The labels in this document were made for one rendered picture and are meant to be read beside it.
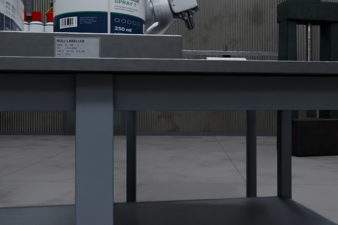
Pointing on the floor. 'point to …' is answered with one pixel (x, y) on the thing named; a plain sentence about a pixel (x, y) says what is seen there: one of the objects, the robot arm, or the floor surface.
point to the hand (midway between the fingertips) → (189, 24)
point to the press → (316, 134)
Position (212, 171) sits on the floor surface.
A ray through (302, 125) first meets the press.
